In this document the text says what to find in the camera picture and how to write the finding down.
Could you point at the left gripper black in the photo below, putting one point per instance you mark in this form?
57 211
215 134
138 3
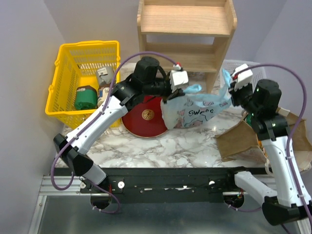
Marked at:
171 94

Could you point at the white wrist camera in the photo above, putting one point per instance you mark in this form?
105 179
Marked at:
178 78
242 78

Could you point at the light blue plastic bag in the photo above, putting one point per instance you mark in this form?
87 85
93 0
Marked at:
193 108

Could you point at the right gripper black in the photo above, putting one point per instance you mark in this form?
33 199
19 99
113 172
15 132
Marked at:
235 93

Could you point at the wooden shelf rack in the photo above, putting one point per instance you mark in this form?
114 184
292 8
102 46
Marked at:
196 33

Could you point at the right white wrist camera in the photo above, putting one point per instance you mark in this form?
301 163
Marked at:
242 78

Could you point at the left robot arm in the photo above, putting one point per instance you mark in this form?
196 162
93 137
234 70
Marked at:
147 79

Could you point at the green wrapped food package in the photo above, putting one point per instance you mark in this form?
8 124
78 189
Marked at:
86 98

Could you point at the red round lacquer tray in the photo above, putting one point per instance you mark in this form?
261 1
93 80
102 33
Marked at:
145 120

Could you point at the yellow plastic shopping basket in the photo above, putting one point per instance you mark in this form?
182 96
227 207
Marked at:
76 66

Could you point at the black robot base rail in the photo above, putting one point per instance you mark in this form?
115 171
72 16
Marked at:
173 185

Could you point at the green snack packet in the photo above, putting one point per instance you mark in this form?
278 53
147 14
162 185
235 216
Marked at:
248 119

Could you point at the brown paper grocery bag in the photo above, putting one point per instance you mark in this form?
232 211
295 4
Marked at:
240 142

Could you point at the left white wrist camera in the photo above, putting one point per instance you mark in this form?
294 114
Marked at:
178 78

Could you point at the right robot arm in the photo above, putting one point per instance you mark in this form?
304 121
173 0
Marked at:
290 201

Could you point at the beige wrapped food package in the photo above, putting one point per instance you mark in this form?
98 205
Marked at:
102 94

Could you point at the grey wrapped food package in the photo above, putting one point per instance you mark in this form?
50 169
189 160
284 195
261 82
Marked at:
105 75

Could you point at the white plastic mesh basket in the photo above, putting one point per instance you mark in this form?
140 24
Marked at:
230 65

